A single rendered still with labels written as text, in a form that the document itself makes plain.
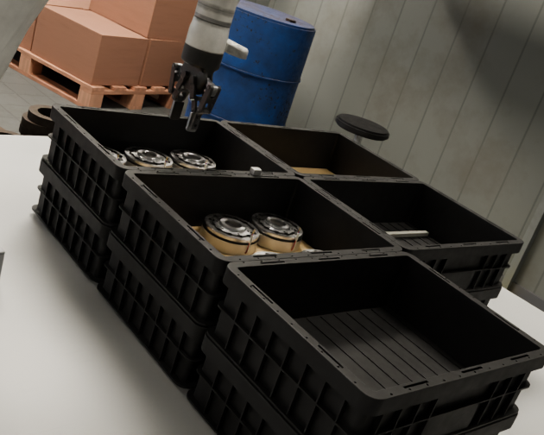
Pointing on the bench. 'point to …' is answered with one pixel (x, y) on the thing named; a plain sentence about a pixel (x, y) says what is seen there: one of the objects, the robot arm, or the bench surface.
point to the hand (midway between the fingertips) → (184, 117)
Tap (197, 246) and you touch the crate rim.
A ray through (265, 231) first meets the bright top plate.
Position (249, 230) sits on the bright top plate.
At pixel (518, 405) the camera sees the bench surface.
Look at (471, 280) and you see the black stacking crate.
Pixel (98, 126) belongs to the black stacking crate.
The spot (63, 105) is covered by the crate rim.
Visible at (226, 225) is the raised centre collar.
